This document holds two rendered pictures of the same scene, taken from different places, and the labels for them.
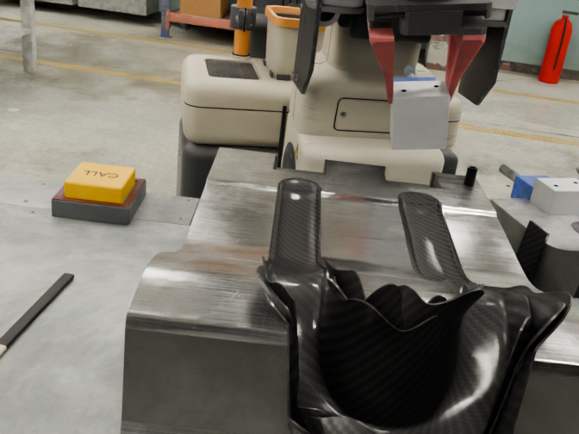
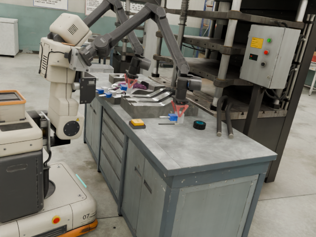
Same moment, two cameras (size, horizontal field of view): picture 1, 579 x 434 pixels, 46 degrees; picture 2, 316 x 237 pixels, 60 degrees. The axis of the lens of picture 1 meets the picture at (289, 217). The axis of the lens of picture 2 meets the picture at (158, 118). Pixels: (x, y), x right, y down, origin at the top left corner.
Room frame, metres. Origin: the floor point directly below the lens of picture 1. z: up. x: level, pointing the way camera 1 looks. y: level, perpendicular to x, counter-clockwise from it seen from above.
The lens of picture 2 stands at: (1.28, 1.64, 1.42)
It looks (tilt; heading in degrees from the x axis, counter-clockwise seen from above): 20 degrees down; 243
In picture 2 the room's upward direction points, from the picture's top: 8 degrees clockwise
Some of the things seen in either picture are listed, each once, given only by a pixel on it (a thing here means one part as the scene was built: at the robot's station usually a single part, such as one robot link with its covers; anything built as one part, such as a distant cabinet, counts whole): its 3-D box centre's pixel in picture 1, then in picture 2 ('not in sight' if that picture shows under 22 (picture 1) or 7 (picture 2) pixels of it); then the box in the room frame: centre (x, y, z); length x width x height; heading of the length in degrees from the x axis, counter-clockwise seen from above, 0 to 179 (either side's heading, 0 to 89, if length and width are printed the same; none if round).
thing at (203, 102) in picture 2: not in sight; (209, 92); (-0.47, -0.66, 0.76); 1.30 x 0.84 x 0.07; 91
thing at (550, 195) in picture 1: (533, 189); (106, 95); (0.73, -0.27, 0.86); 0.13 x 0.05 x 0.05; 18
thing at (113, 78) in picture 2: not in sight; (121, 79); (0.43, -0.86, 0.84); 0.20 x 0.15 x 0.07; 1
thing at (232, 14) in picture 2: not in sight; (223, 24); (-0.47, -0.65, 1.45); 1.29 x 0.82 x 0.19; 91
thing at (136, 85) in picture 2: not in sight; (131, 85); (0.49, -0.40, 0.90); 0.26 x 0.18 x 0.08; 18
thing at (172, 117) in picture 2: not in sight; (170, 117); (0.56, 0.40, 0.93); 0.13 x 0.05 x 0.05; 173
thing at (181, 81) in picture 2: not in sight; (183, 83); (0.52, 0.41, 1.12); 0.07 x 0.06 x 0.07; 153
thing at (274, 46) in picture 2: not in sight; (249, 125); (-0.30, 0.15, 0.74); 0.31 x 0.22 x 1.47; 91
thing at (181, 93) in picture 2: not in sight; (180, 94); (0.52, 0.40, 1.06); 0.10 x 0.07 x 0.07; 83
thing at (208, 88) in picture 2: not in sight; (207, 83); (-0.39, -0.61, 0.87); 0.50 x 0.27 x 0.17; 1
